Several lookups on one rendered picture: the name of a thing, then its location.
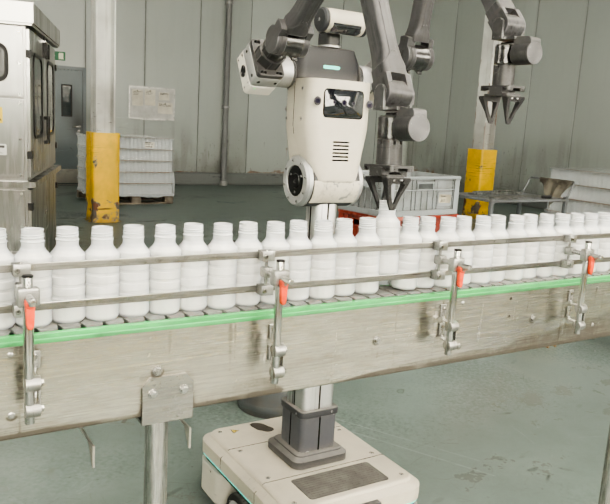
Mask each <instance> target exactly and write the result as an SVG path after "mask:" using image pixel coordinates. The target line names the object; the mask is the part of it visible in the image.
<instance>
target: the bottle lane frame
mask: <svg viewBox="0 0 610 504"><path fill-rule="evenodd" d="M580 280H581V278H572V279H562V280H552V281H542V282H532V283H522V284H513V285H503V286H492V287H480V288H473V289H472V288H469V289H463V290H459V289H458V292H457V302H456V312H455V321H457V322H458V323H459V330H458V331H457V337H456V342H457V349H456V350H452V353H451V356H447V355H444V351H445V350H444V348H443V342H444V341H443V340H441V338H440V335H438V325H439V323H442V322H443V320H442V317H439V315H440V305H441V304H447V310H446V317H445V319H447V320H448V309H449V299H450V291H446V290H445V291H443V292H433V293H420V294H413V295H410V294H407V295H404V296H394V297H380V298H374V299H369V298H366V299H364V300H352V301H344V302H340V301H337V302H334V303H322V304H314V305H309V304H307V305H304V306H291V307H285V308H283V310H282V329H281V343H284V344H285V346H286V347H287V352H286V355H285V358H284V368H285V369H286V373H285V376H284V377H283V378H279V383H278V384H271V383H270V381H271V377H270V375H269V368H270V367H271V364H270V360H268V345H272V343H271V339H269V324H273V322H274V309H265V310H261V309H257V310H255V311H240V312H235V313H223V312H222V314H215V315H206V314H204V315H203V316H195V317H188V316H185V317H184V318H176V319H169V318H165V320H156V321H149V320H145V321H144V322H136V323H128V322H126V321H125V323H124V324H116V325H106V324H104V325H103V326H96V327H84V326H82V327H81V328H77V329H67V330H62V329H61V328H60V329H58V330H57V331H47V332H38V331H36V332H34V351H35V350H40V368H37V371H36V374H37V375H40V376H41V379H44V386H42V387H41V405H44V411H42V413H41V416H40V417H35V423H34V424H32V425H25V423H24V386H23V379H24V365H23V334H17V335H15V334H13V333H12V334H9V335H7V336H0V441H4V440H10V439H16V438H22V437H27V436H33V435H39V434H45V433H51V432H56V431H62V430H68V429H74V428H79V427H85V426H91V425H97V424H103V423H108V422H114V421H120V420H126V419H132V418H137V417H141V401H142V386H143V385H144V384H145V383H146V381H147V380H148V379H149V378H150V377H157V376H164V375H171V374H178V373H185V372H186V373H187V374H188V375H189V376H190V377H191V379H192V380H193V381H194V382H193V408H195V407H201V406H207V405H213V404H218V403H224V402H230V401H236V400H241V399H247V398H253V397H259V396H265V395H270V394H276V393H282V392H288V391H294V390H299V389H305V388H311V387H317V386H322V385H328V384H334V383H340V382H346V381H351V380H357V379H363V378H369V377H375V376H380V375H386V374H392V373H398V372H403V371H409V370H415V369H421V368H427V367H432V366H438V365H444V364H450V363H456V362H461V361H467V360H473V359H479V358H484V357H490V356H496V355H502V354H508V353H513V352H519V351H525V350H531V349H536V348H542V347H548V346H554V345H560V344H565V343H571V342H577V341H583V340H589V339H594V338H600V337H606V336H610V274H609V275H600V276H591V277H588V278H587V285H586V293H585V300H584V304H586V305H587V307H588V311H587V312H586V313H585V319H584V322H585V324H586V327H585V328H584V329H583V330H580V334H574V329H573V327H572V323H573V322H571V321H569V320H568V318H567V317H565V315H566V307H567V306H572V310H571V316H570V318H571V319H574V320H575V318H576V312H575V310H574V308H575V306H573V305H571V304H570V302H569V301H567V299H568V291H569V290H574V294H573V300H572V301H573V303H576V304H577V302H578V295H579V287H580Z"/></svg>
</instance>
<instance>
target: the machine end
mask: <svg viewBox="0 0 610 504"><path fill-rule="evenodd" d="M58 46H60V30H59V29H58V28H57V27H56V26H55V25H54V24H53V23H52V22H51V21H50V20H49V19H48V18H47V17H46V16H45V14H44V13H43V12H42V11H41V10H40V9H39V8H38V7H37V6H36V5H35V4H34V3H33V2H23V1H12V0H0V228H5V229H6V234H7V235H6V236H7V238H6V240H7V241H8V242H7V248H8V250H11V251H19V249H20V248H21V242H20V240H21V238H20V237H21V228H26V227H39V228H44V233H45V234H44V236H45V237H44V240H45V242H44V246H45V249H46V250H47V251H48V252H49V253H50V252H51V251H52V250H53V249H54V247H55V246H56V239H55V238H56V237H57V236H56V188H58V182H56V173H57V172H58V171H59V170H61V165H54V163H56V159H55V148H57V142H55V71H57V65H55V49H54V48H53V47H55V48H58Z"/></svg>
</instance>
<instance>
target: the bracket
mask: <svg viewBox="0 0 610 504"><path fill-rule="evenodd" d="M563 235H565V237H564V240H563V242H567V243H568V246H566V247H565V249H564V254H567V259H561V260H560V261H561V266H559V267H562V268H566V269H569V268H573V265H574V261H573V260H569V258H570V255H575V254H576V255H580V260H583V264H582V272H581V280H580V287H579V295H578V302H577V304H576V303H573V301H572V300H573V294H574V290H569V291H568V299H567V301H569V302H570V304H571V305H573V306H575V308H574V310H575V312H576V318H575V320H574V319H571V318H570V316H571V310H572V306H567V307H566V315H565V317H567V318H568V320H569V321H571V322H573V323H572V327H573V329H574V334H580V330H583V329H584V328H585V327H586V324H585V322H584V319H585V313H586V312H587V311H588V307H587V305H586V304H584V300H585V293H586V285H587V278H588V274H590V275H592V274H593V269H594V263H595V260H596V259H599V260H603V258H604V257H603V255H598V254H594V252H595V250H594V249H591V248H592V241H585V248H583V249H581V251H580V250H576V248H575V247H571V243H576V242H577V235H574V234H563ZM433 242H434V248H432V249H433V250H437V251H439V254H438V255H435V257H434V263H435V264H438V265H437V269H434V270H430V271H431V277H430V278H431V279H434V280H445V272H446V271H443V270H440V266H441V265H446V264H447V265H448V270H449V271H452V279H451V289H450V299H449V309H448V320H447V319H445V317H446V310H447V304H441V305H440V315H439V317H442V320H443V322H442V323H439V325H438V335H440V338H441V340H443V341H444V342H443V348H444V350H445V351H444V355H447V356H451V353H452V350H456V349H457V342H456V337H457V331H458V330H459V323H458V322H457V321H455V312H456V302H457V292H458V287H460V288H461V287H462V285H463V279H464V272H465V270H468V271H471V270H472V266H471V265H467V264H465V258H462V257H461V252H462V249H458V248H455V249H454V257H451V258H449V259H447V256H444V255H442V251H447V250H448V242H446V241H442V240H436V241H433ZM258 251H259V258H258V260H260V261H263V262H265V266H261V267H260V276H262V277H264V283H256V285H257V292H256V293H257V294H259V295H261V296H266V295H273V286H275V302H274V322H273V324H269V339H271V343H272V345H268V360H270V364H271V367H270V368H269V375H270V377H271V381H270V383H271V384H278V383H279V378H283V377H284V376H285V373H286V369H285V368H284V358H285V355H286V352H287V347H286V346H285V344H284V343H281V329H282V310H283V305H285V304H286V301H287V291H288V285H290V286H292V285H293V284H294V280H292V279H290V271H289V270H287V269H285V260H284V259H277V260H276V269H275V270H274V268H273V267H270V266H268V261H275V251H274V250H271V249H258ZM11 267H12V272H11V274H12V275H13V277H19V282H15V283H14V293H15V295H16V302H13V303H12V315H13V316H14V318H20V317H23V365H24V379H23V386H24V423H25V425H32V424H34V423H35V417H40V416H41V413H42V411H44V405H41V387H42V386H44V379H41V376H40V375H37V374H36V371H37V368H40V350H35V351H34V325H35V306H39V305H40V288H39V287H38V286H33V277H34V275H32V274H31V264H30V263H29V262H28V261H19V262H11ZM267 278H270V283H267ZM445 322H446V323H445ZM445 330H446V338H444V337H443V335H444V331H445ZM36 397H37V399H36Z"/></svg>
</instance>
